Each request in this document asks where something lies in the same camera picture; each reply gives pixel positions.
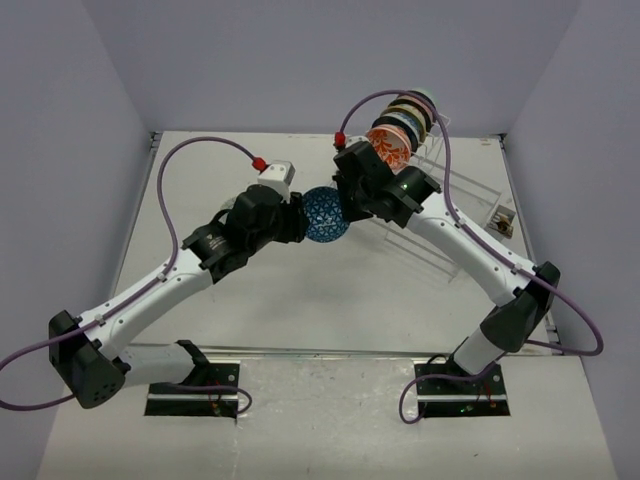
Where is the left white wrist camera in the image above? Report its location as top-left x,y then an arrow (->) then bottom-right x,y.
257,161 -> 296,203

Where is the pink striped bowl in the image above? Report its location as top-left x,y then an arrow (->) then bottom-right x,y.
396,89 -> 437,124

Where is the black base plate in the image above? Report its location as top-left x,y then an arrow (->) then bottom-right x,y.
416,365 -> 511,418
144,362 -> 241,420

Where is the orange floral bowl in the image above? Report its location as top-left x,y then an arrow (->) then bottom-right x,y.
365,125 -> 411,173

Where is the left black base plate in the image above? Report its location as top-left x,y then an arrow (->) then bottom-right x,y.
144,362 -> 241,420

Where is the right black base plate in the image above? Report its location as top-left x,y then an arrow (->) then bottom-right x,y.
416,365 -> 511,418

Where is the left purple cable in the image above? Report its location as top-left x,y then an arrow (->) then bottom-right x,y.
0,137 -> 266,412

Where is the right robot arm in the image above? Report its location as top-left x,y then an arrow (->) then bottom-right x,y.
334,141 -> 560,393

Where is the pale green bowl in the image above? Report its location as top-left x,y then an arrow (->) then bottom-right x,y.
406,88 -> 437,112

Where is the yellow leaf pattern bowl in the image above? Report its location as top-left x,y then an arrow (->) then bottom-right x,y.
382,104 -> 431,142

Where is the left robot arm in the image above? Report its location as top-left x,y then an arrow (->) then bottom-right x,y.
49,184 -> 309,409

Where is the white wire dish rack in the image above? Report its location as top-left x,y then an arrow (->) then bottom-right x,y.
363,135 -> 511,283

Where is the black speckled bowl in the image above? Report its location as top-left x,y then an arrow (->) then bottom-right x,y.
388,96 -> 434,133

